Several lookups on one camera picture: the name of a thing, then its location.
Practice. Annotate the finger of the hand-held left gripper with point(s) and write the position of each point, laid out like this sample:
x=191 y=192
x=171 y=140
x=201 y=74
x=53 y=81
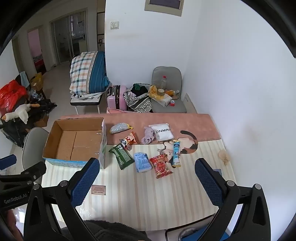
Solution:
x=8 y=161
x=32 y=172

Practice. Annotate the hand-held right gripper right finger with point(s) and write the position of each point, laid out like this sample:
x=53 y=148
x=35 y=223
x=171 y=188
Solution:
x=208 y=183

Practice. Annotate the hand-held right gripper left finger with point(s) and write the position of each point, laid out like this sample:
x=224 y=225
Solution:
x=84 y=183

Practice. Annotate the blue stick packet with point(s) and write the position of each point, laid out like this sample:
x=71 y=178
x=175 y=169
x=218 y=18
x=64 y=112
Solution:
x=176 y=153

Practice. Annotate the green snack packet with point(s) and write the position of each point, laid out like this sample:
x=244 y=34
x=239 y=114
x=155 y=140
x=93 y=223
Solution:
x=121 y=158

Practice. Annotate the red snack packet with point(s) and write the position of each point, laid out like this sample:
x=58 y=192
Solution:
x=160 y=166

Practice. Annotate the panda print snack packet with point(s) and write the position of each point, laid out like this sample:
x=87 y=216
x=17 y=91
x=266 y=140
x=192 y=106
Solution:
x=127 y=140

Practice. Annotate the blue tissue packet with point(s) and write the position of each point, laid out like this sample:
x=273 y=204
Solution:
x=142 y=162

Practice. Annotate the grey mesh pouch yellow trim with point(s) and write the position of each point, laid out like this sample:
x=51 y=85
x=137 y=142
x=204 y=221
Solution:
x=119 y=128

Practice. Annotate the white plastic pouch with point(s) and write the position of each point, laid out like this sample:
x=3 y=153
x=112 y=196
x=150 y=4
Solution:
x=161 y=132

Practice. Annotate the purple socks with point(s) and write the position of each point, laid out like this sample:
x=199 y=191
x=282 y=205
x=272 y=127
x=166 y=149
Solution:
x=148 y=135

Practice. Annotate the grey shell chair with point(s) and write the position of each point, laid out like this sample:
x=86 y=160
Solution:
x=32 y=144

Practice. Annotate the white goose plush toy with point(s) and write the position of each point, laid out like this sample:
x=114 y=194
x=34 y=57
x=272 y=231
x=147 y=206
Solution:
x=19 y=112

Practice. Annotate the brown cardboard box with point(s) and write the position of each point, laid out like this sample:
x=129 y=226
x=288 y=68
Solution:
x=42 y=120

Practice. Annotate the person's dark fleece clothing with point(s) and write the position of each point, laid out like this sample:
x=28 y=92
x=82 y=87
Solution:
x=111 y=231

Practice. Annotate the red plastic bag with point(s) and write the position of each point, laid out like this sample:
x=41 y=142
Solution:
x=10 y=95

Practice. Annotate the pink shopping bag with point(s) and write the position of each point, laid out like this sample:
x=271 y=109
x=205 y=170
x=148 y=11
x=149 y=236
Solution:
x=118 y=111

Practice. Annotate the white socket panel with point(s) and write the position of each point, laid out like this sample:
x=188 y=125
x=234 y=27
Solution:
x=189 y=103

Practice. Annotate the light blue cloth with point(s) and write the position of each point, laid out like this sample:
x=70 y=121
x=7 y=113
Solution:
x=24 y=78

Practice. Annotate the yellow brown bag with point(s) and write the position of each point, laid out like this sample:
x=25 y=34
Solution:
x=37 y=81

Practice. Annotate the grey padded chair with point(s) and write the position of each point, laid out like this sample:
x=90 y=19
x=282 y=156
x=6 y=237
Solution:
x=167 y=107

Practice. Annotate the small red box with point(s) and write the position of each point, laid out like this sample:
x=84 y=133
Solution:
x=172 y=103

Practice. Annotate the black white patterned cloth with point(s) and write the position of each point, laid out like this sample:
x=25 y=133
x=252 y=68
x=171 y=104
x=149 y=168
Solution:
x=79 y=95

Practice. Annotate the pink suitcase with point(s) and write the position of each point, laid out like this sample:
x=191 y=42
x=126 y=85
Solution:
x=118 y=98

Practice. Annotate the white tissue pack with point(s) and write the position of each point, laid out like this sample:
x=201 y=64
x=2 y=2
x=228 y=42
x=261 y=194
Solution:
x=161 y=100

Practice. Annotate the orange packet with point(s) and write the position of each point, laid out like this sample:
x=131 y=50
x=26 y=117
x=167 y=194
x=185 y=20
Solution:
x=171 y=93

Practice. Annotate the black white patterned tote bag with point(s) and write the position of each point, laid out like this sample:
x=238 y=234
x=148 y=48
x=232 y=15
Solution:
x=138 y=102

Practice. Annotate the yellow plastic bag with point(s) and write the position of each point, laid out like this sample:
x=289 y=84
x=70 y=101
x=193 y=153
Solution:
x=153 y=91

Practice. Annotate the blue striped quilt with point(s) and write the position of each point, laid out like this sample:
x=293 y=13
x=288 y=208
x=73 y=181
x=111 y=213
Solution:
x=98 y=74

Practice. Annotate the clear plastic bottle red cap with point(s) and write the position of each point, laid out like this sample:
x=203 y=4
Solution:
x=163 y=82

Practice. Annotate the plaid quilt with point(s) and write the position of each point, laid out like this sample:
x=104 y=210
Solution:
x=81 y=71

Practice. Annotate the glass sliding door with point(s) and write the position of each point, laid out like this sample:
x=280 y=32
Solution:
x=62 y=39

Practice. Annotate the white wall switch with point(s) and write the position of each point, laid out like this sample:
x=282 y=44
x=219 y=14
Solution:
x=115 y=25

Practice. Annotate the grey wall panel box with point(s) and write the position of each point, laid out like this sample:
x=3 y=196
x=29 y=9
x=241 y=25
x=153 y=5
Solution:
x=161 y=9

